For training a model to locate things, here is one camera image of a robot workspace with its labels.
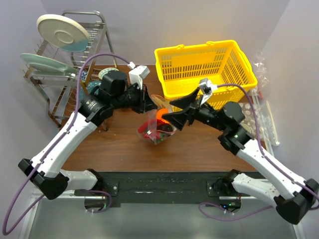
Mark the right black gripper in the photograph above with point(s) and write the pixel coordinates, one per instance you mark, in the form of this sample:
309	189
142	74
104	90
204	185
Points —
179	119

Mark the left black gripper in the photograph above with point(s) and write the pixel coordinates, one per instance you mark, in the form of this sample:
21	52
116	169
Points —
145	103

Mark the orange fruit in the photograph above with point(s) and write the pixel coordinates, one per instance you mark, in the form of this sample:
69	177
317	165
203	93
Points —
160	113

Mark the clear zip top bag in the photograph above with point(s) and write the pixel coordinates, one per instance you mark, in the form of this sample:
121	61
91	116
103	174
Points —
161	102

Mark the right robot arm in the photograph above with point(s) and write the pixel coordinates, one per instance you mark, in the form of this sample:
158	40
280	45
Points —
290	194

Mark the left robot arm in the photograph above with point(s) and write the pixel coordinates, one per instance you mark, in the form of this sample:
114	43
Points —
116	91

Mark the polka dot plastic bag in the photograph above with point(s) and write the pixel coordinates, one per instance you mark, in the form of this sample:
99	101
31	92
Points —
250	120

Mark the clear plastic bag pile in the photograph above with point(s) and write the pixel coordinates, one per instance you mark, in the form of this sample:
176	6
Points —
261	91

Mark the yellow plastic basket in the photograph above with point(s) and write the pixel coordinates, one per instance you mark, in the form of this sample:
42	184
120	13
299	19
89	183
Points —
180	69

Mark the teal patterned bowl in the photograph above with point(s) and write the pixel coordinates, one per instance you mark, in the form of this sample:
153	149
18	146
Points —
106	71

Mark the teal scalloped plate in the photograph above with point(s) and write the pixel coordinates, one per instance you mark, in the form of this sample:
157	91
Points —
93	86

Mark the cream ceramic mug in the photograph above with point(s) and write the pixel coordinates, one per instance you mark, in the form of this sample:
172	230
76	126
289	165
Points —
248	128

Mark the blue patterned small dish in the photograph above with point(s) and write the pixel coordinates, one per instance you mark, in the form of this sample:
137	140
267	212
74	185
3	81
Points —
83	75

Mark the metal dish rack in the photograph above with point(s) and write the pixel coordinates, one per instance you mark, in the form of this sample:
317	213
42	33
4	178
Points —
59	89

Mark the pale green plate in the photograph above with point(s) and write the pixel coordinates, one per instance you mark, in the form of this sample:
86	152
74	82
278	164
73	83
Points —
47	64

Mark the white and blue plate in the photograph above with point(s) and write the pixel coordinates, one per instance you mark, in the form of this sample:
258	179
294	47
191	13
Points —
63	32

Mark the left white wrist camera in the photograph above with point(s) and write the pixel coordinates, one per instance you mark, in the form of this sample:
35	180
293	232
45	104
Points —
138	74

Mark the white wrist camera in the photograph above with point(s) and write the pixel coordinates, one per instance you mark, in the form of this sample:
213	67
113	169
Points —
207	88
138	74

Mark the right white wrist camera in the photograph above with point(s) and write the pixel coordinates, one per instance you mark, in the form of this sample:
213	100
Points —
207	88

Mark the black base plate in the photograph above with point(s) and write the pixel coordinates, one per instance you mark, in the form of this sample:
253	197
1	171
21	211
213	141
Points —
165	187

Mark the aluminium rail frame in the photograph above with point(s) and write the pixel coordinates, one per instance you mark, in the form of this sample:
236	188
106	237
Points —
71	216

